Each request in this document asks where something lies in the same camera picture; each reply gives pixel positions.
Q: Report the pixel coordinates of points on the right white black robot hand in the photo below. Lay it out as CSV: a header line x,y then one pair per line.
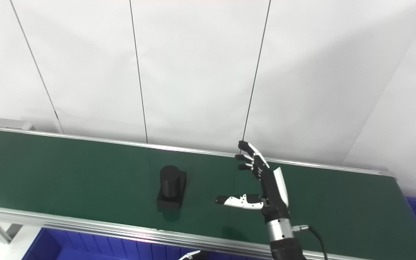
x,y
273,195

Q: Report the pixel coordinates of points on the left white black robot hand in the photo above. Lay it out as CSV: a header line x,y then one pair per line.
x,y
193,255

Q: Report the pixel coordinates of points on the blue bin with white parts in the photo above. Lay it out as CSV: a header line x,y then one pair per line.
x,y
85,249

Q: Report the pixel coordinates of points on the black cylinder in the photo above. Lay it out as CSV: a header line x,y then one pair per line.
x,y
170,187

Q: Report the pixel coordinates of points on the grey conveyor end housing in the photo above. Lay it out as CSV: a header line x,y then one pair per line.
x,y
11,124

